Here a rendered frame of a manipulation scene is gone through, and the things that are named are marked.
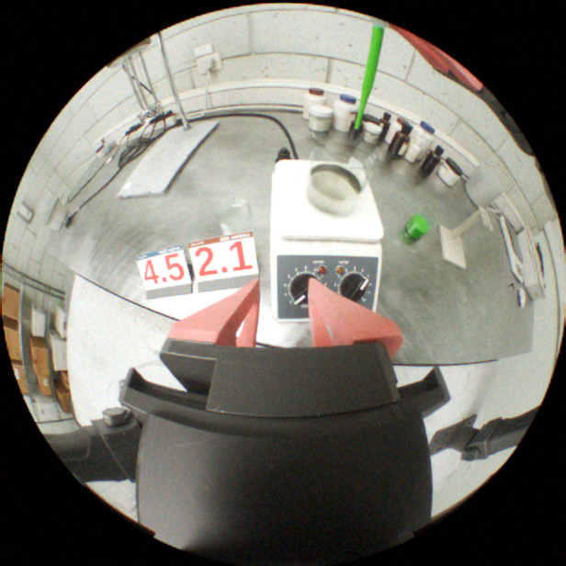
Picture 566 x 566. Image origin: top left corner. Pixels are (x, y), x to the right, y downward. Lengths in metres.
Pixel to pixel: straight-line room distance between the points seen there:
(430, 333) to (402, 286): 0.10
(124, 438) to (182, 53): 0.91
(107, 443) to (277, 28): 0.84
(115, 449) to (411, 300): 0.43
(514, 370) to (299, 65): 1.75
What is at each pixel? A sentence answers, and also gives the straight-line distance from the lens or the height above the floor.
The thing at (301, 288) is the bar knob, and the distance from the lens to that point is 0.21.
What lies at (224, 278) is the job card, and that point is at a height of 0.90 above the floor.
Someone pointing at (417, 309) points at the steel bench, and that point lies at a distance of 0.34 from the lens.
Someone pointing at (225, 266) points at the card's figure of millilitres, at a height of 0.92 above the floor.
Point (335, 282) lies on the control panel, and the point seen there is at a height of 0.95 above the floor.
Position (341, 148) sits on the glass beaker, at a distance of 0.21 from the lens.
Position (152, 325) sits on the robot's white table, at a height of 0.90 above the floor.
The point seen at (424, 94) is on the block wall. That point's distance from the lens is 0.73.
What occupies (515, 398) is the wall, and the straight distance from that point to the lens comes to 1.51.
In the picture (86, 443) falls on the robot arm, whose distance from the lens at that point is 0.24.
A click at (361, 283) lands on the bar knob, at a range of 0.21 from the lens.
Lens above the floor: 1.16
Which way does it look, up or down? 76 degrees down
